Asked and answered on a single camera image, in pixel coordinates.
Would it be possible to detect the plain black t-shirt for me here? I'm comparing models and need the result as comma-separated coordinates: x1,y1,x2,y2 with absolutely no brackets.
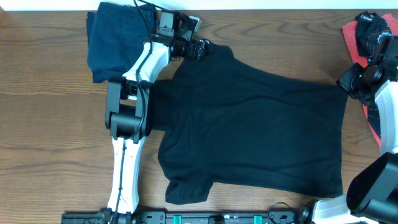
151,45,347,205

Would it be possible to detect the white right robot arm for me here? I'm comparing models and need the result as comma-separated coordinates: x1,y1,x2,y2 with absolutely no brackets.
301,35,397,223

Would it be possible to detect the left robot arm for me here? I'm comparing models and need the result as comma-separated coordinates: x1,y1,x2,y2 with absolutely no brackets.
103,34,210,223

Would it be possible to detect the red garment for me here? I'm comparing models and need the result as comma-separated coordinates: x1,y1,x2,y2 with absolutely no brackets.
342,14,397,150

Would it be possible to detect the black patterned jersey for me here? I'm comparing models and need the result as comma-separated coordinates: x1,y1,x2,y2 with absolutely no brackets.
355,11,392,58

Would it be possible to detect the folded dark blue garment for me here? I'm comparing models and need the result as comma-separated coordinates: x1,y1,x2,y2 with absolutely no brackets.
86,2,156,83

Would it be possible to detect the black right base cable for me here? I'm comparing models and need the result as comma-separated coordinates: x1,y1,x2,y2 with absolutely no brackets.
266,202,299,224

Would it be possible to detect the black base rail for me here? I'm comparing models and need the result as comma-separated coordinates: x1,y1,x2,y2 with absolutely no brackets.
61,211,310,224

